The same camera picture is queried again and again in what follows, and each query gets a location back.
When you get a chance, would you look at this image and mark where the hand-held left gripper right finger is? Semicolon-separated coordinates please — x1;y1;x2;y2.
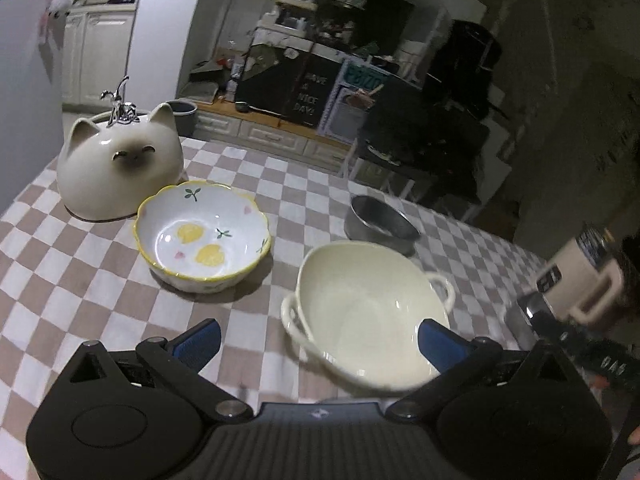
385;317;572;424

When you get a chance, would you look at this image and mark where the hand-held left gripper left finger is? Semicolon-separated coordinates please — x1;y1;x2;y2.
67;318;254;424

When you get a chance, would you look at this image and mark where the cream bowl with handles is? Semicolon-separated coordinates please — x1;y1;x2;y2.
281;241;456;393

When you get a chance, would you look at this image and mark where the rectangular steel tray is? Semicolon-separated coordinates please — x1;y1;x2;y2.
503;294;551;352

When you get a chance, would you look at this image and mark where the cream electric kettle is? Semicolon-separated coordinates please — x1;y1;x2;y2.
536;225;626;327

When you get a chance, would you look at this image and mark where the flower-print bowl with yellow rim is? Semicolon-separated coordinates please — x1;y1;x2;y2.
133;180;273;294

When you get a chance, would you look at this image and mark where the brown white checkered tablecloth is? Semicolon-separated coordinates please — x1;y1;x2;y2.
0;135;551;480

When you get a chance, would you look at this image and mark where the round steel bowl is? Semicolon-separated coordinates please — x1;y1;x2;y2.
344;195;422;256

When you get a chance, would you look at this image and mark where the cat-shaped ceramic jar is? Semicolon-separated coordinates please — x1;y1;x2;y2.
56;102;185;222

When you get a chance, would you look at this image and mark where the chair with dark clothes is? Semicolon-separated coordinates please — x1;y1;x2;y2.
345;74;492;222

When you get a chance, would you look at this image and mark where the low wooden drawer cabinet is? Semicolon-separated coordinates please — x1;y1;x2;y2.
192;101;353;173

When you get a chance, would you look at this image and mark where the grey bucket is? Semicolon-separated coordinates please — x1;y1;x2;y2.
169;100;199;136

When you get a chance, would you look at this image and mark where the silver cat ornament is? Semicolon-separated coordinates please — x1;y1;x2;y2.
100;76;139;126

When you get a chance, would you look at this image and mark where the white framed board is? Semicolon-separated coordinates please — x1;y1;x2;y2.
320;85;373;139

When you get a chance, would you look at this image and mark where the black chalkboard sign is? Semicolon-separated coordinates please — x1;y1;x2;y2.
283;54;343;129

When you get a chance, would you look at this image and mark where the teal plate sign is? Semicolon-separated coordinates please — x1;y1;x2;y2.
345;61;392;92

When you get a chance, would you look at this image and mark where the white kitchen cabinet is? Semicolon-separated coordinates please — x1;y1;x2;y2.
61;4;137;112

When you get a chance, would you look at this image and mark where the wooden wall shelf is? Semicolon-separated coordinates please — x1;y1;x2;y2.
265;0;319;12

